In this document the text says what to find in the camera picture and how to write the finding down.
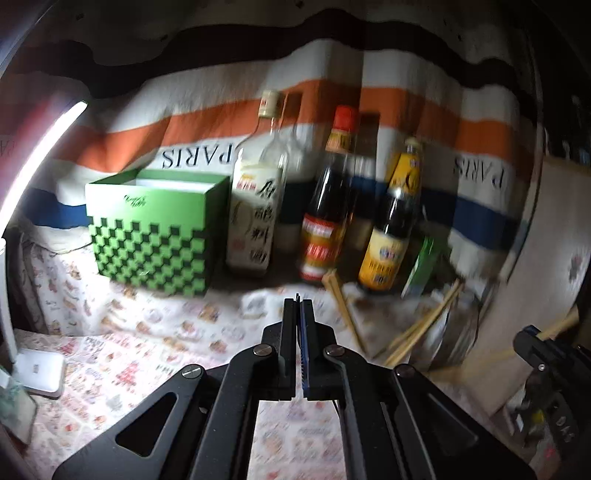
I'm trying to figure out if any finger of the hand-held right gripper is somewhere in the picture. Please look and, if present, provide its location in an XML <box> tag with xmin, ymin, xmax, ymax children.
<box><xmin>512</xmin><ymin>325</ymin><xmax>556</xmax><ymax>371</ymax></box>

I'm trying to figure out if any translucent plastic cup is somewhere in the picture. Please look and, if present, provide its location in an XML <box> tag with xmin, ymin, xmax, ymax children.
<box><xmin>392</xmin><ymin>288</ymin><xmax>481</xmax><ymax>372</ymax></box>

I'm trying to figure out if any white label cooking wine bottle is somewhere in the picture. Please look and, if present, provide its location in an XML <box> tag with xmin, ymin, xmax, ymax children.
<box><xmin>225</xmin><ymin>89</ymin><xmax>289</xmax><ymax>278</ymax></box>

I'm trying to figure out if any red cap dark sauce bottle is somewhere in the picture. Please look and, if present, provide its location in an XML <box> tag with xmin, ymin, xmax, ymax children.
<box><xmin>298</xmin><ymin>105</ymin><xmax>361</xmax><ymax>283</ymax></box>

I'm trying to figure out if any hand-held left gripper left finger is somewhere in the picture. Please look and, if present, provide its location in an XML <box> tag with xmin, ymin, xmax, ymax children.
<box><xmin>53</xmin><ymin>298</ymin><xmax>301</xmax><ymax>480</ymax></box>

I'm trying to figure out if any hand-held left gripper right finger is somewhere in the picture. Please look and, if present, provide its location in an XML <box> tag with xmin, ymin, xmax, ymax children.
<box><xmin>299</xmin><ymin>299</ymin><xmax>536</xmax><ymax>480</ymax></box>

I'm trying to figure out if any green checkered box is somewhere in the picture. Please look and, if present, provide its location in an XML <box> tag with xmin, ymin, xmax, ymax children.
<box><xmin>84</xmin><ymin>168</ymin><xmax>232</xmax><ymax>297</ymax></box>

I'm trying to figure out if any pale board with flower print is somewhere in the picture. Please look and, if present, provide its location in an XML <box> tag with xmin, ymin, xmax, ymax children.
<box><xmin>462</xmin><ymin>154</ymin><xmax>591</xmax><ymax>416</ymax></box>

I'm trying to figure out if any white desk lamp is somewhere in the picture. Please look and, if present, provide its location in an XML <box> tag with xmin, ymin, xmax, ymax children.
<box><xmin>0</xmin><ymin>99</ymin><xmax>89</xmax><ymax>400</ymax></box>

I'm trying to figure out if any grey flat object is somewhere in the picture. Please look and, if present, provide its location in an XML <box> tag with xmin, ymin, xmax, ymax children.
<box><xmin>0</xmin><ymin>374</ymin><xmax>38</xmax><ymax>445</ymax></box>

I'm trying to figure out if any striped blanket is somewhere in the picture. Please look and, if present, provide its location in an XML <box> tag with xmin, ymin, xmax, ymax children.
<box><xmin>0</xmin><ymin>0</ymin><xmax>546</xmax><ymax>287</ymax></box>

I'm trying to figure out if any small green carton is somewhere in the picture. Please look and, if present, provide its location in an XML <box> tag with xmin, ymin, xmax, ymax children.
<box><xmin>401</xmin><ymin>236</ymin><xmax>446</xmax><ymax>298</ymax></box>

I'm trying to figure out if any cartoon printed cloth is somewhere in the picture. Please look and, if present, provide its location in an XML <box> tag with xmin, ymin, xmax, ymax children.
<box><xmin>14</xmin><ymin>222</ymin><xmax>481</xmax><ymax>480</ymax></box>

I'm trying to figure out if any yellow label oyster sauce bottle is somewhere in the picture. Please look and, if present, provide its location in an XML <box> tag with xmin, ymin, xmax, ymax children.
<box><xmin>358</xmin><ymin>137</ymin><xmax>424</xmax><ymax>294</ymax></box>

